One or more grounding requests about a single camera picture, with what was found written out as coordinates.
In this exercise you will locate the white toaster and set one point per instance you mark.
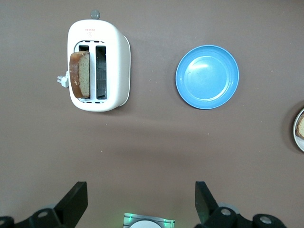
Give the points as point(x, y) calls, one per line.
point(116, 59)

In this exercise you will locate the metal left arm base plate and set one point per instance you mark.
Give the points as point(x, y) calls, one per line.
point(128, 219)

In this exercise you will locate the blue plate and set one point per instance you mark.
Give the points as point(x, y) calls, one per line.
point(206, 78)

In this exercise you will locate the light brown bread slice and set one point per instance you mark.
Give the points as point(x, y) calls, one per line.
point(301, 128)

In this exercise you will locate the beige plate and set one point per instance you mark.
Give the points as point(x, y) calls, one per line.
point(301, 143)

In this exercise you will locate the white toaster plug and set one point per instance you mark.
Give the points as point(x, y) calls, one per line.
point(62, 80)

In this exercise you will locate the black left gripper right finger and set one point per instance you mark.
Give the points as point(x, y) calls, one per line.
point(216, 219)

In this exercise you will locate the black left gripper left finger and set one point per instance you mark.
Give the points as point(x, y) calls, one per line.
point(59, 218)

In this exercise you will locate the dark crust bread slice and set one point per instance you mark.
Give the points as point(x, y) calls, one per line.
point(83, 73)

